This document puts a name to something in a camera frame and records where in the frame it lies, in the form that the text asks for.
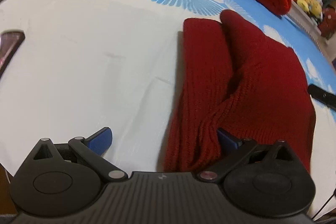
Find dark red knit sweater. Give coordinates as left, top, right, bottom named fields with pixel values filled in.
left=163, top=10, right=316, bottom=172

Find yellow plush toy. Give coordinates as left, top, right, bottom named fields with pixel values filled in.
left=295, top=0, right=323, bottom=19

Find blue and white bedsheet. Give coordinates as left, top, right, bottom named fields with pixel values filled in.
left=1, top=0, right=335, bottom=223

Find smartphone with lit screen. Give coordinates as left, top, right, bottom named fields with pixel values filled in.
left=0, top=30, right=26, bottom=76

